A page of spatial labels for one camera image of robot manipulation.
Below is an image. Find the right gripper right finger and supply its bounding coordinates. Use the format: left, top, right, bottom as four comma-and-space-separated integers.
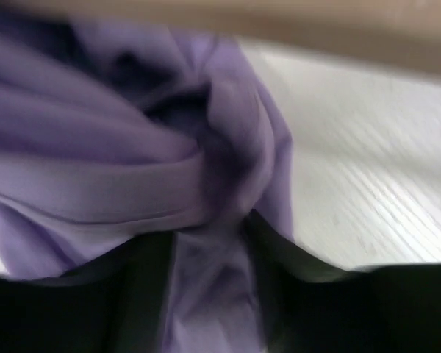
245, 212, 441, 352

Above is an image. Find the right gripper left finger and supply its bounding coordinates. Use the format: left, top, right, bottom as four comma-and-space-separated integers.
0, 232, 173, 353

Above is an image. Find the purple t shirt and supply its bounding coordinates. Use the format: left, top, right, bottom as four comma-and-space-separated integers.
0, 12, 293, 352

